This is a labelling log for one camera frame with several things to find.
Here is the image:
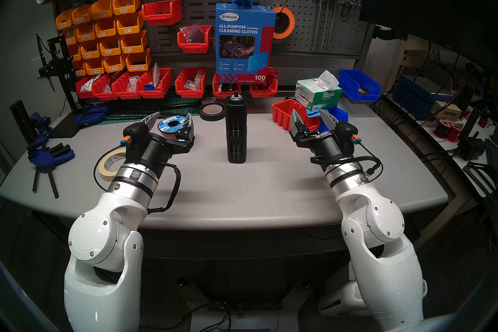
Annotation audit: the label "braided black arm cable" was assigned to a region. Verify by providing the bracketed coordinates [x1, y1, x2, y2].
[147, 162, 182, 215]
[310, 155, 384, 182]

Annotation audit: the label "red parts bin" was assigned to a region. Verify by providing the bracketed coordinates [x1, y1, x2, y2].
[112, 71, 142, 100]
[136, 67, 172, 99]
[212, 74, 242, 99]
[91, 74, 117, 101]
[177, 25, 212, 54]
[272, 99, 321, 132]
[142, 0, 182, 27]
[175, 67, 208, 98]
[75, 76, 100, 99]
[249, 67, 280, 98]

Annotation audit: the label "braided black right arm cable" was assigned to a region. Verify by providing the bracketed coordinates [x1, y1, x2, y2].
[310, 155, 384, 182]

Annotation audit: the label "black tape roll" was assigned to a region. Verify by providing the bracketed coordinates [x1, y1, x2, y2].
[199, 102, 226, 122]

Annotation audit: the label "black power adapter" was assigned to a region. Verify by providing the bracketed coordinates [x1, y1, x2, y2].
[457, 132, 487, 161]

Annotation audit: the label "beige masking tape roll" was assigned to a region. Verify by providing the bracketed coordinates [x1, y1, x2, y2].
[98, 148, 127, 182]

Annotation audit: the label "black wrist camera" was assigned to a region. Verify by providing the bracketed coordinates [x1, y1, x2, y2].
[120, 123, 149, 162]
[335, 122, 361, 149]

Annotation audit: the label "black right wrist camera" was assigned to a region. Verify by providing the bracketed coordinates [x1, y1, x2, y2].
[335, 122, 361, 149]

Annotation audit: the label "small blue parts bin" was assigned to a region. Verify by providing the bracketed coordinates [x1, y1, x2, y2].
[307, 106, 349, 133]

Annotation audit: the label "small cardboard box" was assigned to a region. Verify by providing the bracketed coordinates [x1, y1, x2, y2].
[430, 101, 463, 122]

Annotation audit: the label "tall black cylinder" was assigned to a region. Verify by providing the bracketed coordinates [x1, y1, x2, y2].
[10, 101, 37, 145]

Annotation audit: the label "thin black left camera cable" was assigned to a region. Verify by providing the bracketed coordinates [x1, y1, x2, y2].
[93, 144, 126, 192]

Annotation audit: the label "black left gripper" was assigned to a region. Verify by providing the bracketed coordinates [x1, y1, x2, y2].
[130, 112, 194, 177]

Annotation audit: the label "black monitor mount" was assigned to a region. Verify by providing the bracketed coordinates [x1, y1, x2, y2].
[373, 24, 409, 42]

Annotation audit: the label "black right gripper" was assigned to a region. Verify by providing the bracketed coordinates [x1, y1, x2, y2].
[290, 109, 356, 172]

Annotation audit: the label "green white tissue box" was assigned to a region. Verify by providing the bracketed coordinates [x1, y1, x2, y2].
[295, 71, 343, 111]

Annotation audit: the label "wire spool blue label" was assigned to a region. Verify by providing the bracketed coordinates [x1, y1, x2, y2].
[157, 116, 184, 138]

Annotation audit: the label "large blue parts bin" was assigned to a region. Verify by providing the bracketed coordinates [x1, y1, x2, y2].
[338, 69, 381, 103]

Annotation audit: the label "blue cleaning cloths box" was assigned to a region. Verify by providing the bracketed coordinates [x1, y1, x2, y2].
[215, 3, 277, 83]

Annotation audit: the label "dark grey pegboard wall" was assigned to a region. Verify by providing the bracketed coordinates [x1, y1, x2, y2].
[53, 0, 374, 71]

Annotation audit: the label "blue bar clamp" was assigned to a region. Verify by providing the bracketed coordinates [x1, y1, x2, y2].
[75, 102, 110, 126]
[30, 111, 52, 137]
[28, 145, 75, 199]
[27, 135, 65, 155]

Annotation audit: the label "thin black right camera cable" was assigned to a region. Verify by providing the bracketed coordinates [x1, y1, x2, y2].
[358, 141, 384, 180]

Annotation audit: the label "red wire spool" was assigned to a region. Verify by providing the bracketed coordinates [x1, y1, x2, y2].
[433, 119, 452, 139]
[447, 122, 464, 143]

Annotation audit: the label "white floor appliance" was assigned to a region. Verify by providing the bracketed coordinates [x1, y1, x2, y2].
[318, 280, 372, 317]

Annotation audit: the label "thin black camera cable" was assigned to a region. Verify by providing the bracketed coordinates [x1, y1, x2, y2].
[358, 141, 384, 180]
[93, 144, 126, 192]

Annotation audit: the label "side desk wooden legs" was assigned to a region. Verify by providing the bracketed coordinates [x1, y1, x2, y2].
[379, 94, 498, 254]

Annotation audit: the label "black clamp stand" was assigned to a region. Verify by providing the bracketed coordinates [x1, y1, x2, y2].
[36, 34, 96, 139]

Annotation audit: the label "black screwdriver bit case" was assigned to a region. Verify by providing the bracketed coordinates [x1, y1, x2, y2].
[225, 91, 248, 164]

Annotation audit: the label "orange tape roll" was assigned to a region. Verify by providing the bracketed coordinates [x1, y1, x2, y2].
[272, 6, 295, 39]

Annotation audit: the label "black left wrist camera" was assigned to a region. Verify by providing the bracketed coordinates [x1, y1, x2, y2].
[120, 123, 149, 162]

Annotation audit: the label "green cutting mat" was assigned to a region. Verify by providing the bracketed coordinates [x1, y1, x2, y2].
[95, 97, 203, 126]

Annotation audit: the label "braided black left arm cable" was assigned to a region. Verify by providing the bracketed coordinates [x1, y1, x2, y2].
[147, 162, 182, 215]

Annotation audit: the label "grey robot base stand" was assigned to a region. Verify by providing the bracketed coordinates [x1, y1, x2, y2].
[177, 277, 314, 332]

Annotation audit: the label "black power strip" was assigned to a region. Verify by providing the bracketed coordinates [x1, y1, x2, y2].
[208, 299, 282, 312]

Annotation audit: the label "dark blue storage crate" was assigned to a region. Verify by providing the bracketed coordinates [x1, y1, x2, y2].
[392, 74, 455, 120]

